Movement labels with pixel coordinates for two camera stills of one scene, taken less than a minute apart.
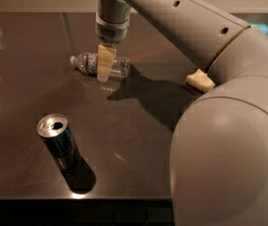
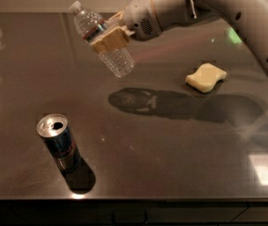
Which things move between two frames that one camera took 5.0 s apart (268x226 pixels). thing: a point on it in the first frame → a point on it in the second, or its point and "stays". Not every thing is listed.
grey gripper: x=112 y=31 → x=137 y=16
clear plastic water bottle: x=87 y=62 → x=90 y=24
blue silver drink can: x=55 y=130 stays
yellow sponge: x=200 y=81 stays
